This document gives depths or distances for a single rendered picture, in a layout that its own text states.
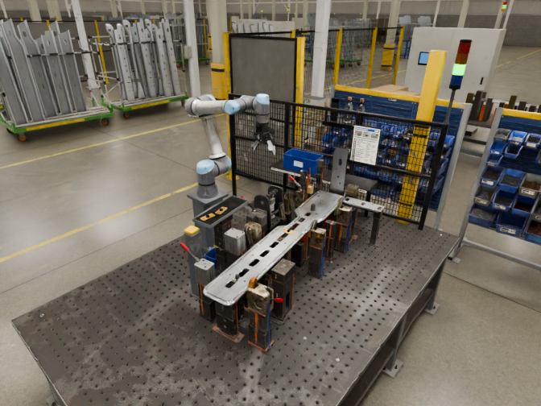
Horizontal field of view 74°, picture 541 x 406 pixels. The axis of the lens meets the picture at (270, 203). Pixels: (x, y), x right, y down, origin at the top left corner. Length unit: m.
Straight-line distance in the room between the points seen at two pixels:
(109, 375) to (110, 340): 0.22
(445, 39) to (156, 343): 7.75
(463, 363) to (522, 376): 0.37
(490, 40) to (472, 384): 6.57
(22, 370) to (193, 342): 1.54
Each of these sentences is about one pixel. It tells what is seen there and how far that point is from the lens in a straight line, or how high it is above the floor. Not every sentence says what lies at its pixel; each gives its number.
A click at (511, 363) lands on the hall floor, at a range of 3.30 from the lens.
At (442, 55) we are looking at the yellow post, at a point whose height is 1.98.
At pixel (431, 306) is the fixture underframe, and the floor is 0.04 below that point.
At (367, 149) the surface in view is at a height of 1.27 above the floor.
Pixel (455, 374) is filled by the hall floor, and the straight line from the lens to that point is 3.04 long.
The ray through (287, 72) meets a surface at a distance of 4.32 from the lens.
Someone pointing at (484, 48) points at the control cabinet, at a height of 1.67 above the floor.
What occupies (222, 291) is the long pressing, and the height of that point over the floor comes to 1.00.
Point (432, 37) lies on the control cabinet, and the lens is 8.63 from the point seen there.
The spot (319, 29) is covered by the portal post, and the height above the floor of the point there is 2.00.
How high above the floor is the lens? 2.20
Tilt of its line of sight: 28 degrees down
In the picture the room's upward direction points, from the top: 1 degrees clockwise
